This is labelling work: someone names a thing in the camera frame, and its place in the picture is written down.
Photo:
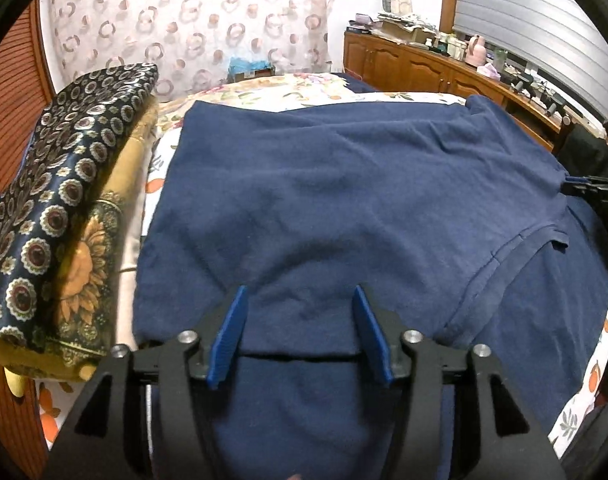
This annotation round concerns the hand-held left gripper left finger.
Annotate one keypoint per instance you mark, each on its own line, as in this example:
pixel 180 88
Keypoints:
pixel 229 340

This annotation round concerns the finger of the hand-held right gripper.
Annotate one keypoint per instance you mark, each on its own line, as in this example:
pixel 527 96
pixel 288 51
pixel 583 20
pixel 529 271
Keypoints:
pixel 581 187

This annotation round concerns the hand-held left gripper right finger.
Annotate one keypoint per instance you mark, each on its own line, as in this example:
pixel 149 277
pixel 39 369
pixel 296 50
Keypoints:
pixel 371 340

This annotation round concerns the navy blue printed t-shirt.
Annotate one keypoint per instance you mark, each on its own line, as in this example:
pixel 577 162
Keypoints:
pixel 309 185

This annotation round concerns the dark cloth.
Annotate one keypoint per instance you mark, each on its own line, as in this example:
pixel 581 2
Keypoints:
pixel 584 150

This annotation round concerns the black handheld device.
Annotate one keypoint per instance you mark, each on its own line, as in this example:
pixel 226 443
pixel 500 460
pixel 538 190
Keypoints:
pixel 539 95

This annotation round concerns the gold sunflower cushion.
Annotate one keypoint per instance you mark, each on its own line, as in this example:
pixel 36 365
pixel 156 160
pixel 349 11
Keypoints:
pixel 84 270

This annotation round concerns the pink kettle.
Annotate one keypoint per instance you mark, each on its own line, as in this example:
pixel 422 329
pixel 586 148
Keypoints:
pixel 476 50

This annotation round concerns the white orange-print bedsheet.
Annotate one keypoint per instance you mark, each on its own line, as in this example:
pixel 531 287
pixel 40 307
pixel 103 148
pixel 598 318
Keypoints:
pixel 584 390

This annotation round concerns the cluster of toiletry bottles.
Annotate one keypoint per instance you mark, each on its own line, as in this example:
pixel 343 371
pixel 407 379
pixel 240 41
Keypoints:
pixel 449 45

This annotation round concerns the wooden sideboard cabinet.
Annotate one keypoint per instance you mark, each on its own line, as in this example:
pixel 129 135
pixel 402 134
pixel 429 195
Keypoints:
pixel 409 65

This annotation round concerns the yellow soft cushion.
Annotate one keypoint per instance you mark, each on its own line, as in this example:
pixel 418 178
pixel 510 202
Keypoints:
pixel 18 384

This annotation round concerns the dark patterned pillow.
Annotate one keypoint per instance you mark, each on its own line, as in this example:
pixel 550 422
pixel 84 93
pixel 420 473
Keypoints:
pixel 59 185

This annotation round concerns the cardboard box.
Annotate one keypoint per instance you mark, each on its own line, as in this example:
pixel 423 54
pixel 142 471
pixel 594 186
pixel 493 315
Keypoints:
pixel 404 27

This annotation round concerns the floral quilt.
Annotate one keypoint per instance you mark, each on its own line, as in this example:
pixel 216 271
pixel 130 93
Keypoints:
pixel 304 85

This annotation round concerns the blue item on brown box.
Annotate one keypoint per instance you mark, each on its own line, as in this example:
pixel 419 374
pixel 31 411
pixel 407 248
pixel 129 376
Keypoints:
pixel 249 67

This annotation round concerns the brown louvered wooden wardrobe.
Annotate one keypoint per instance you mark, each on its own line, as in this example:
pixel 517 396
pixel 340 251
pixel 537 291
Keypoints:
pixel 14 110

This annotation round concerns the sheer circle-patterned curtain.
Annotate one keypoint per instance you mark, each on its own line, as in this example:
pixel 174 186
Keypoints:
pixel 184 20

